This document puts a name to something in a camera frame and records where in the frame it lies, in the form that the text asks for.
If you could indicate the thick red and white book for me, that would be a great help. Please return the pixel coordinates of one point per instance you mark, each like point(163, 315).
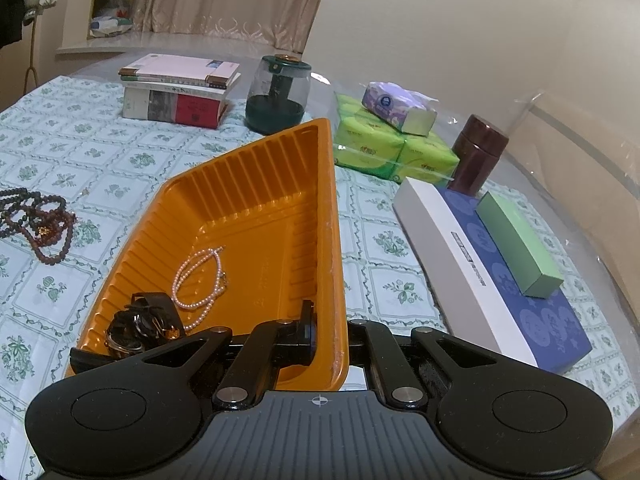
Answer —
point(170, 107)

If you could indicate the window sill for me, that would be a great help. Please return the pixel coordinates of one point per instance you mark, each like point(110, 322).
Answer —
point(150, 40)

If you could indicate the white plastic bag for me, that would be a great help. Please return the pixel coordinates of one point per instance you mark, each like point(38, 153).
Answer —
point(110, 17)

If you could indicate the metal coat stand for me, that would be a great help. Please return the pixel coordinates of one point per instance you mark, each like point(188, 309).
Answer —
point(31, 60)

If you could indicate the orange plastic tray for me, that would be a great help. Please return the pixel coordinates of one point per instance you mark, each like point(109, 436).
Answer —
point(250, 210)

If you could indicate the thin green-edged book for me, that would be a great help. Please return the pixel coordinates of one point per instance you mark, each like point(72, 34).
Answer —
point(210, 86)

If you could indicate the blue and white flat box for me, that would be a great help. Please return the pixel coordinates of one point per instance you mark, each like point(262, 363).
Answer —
point(450, 260)

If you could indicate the pink cover book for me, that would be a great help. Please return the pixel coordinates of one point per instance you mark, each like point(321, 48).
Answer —
point(175, 66)

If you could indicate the dark green glass jar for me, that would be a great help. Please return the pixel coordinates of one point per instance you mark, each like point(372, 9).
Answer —
point(275, 100)

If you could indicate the brown round canister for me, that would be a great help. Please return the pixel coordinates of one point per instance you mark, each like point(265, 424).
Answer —
point(477, 155)

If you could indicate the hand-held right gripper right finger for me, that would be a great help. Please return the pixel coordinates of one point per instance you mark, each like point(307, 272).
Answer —
point(372, 352)

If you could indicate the purple tissue pack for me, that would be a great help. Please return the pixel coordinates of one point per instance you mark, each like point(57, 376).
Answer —
point(395, 105)

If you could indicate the black wrist band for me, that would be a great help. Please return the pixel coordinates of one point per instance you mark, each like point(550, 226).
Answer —
point(155, 332)
point(150, 305)

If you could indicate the green tissue multipack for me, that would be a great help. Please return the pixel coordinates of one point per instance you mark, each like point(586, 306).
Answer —
point(380, 150)

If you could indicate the beige curtain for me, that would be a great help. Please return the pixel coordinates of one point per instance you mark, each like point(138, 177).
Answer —
point(225, 0)

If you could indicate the small green box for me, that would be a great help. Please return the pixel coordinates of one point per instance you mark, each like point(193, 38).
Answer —
point(520, 245)

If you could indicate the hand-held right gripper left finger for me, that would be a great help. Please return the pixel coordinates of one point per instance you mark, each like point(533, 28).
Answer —
point(307, 330)

